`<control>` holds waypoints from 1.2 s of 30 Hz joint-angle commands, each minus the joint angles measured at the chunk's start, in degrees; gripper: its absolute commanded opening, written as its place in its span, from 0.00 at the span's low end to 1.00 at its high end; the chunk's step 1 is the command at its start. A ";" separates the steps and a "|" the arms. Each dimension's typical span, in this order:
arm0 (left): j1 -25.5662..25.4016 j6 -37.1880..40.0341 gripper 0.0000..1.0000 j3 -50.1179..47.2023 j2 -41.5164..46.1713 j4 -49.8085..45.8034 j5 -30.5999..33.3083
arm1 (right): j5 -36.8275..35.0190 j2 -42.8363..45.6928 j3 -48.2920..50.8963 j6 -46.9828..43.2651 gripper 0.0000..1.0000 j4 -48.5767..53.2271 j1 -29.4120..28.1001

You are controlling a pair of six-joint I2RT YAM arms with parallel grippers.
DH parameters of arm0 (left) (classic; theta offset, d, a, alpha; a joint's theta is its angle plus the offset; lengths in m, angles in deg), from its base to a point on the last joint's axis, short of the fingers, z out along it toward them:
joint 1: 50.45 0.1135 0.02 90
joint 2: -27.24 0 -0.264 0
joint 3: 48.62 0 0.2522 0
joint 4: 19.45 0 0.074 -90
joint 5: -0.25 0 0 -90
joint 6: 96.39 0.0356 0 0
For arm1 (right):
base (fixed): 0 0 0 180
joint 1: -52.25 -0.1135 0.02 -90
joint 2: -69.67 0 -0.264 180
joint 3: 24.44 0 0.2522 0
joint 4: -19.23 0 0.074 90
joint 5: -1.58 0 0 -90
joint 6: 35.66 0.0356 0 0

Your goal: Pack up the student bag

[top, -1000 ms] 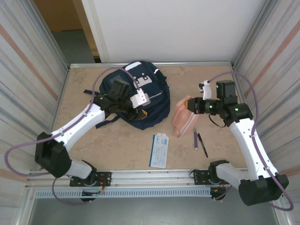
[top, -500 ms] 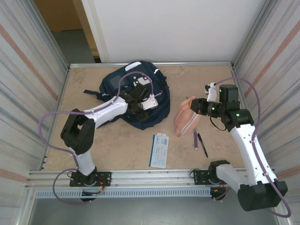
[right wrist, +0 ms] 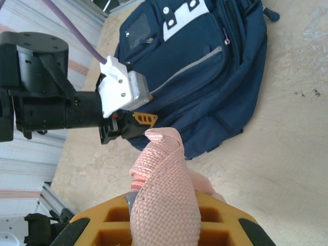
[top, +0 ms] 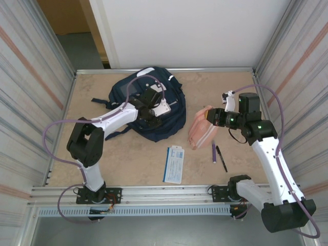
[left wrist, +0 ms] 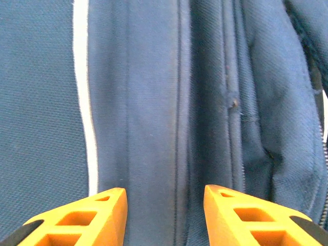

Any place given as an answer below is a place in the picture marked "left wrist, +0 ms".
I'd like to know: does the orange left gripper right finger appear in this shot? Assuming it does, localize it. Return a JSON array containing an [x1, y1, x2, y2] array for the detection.
[[203, 184, 328, 246]]

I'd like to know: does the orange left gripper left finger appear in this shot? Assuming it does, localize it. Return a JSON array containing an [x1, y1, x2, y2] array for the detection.
[[0, 187, 128, 246]]

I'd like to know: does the navy blue backpack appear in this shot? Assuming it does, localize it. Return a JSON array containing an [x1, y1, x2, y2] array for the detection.
[[0, 0, 328, 246]]

